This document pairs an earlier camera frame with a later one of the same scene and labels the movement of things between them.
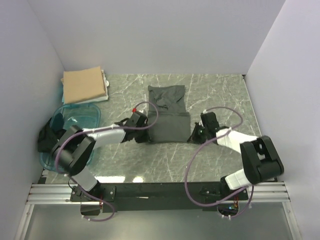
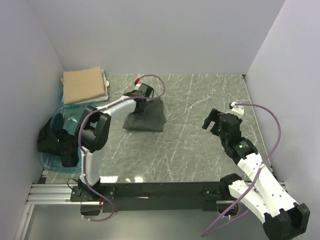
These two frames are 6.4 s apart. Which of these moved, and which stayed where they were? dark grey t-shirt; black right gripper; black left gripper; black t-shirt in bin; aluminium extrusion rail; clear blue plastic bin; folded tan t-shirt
Moved: black left gripper; black right gripper; dark grey t-shirt
Stayed: folded tan t-shirt; clear blue plastic bin; black t-shirt in bin; aluminium extrusion rail
